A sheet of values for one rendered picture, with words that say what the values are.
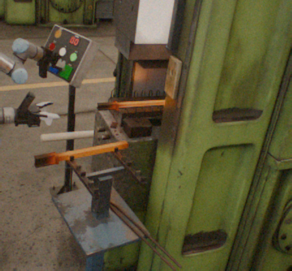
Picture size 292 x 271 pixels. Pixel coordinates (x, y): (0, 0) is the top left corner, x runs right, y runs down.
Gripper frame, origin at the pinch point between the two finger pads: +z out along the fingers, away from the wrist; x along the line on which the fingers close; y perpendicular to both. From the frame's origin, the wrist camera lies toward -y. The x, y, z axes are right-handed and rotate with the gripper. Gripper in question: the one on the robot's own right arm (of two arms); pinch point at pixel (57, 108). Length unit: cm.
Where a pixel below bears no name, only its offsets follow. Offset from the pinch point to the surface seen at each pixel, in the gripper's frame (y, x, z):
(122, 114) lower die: 1.4, 7.6, 31.2
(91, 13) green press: 77, -476, 161
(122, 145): 5.1, 30.3, 23.4
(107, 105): -1.0, 1.4, 24.8
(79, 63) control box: -7.4, -39.8, 21.4
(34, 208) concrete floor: 100, -48, -1
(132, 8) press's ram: -50, 5, 31
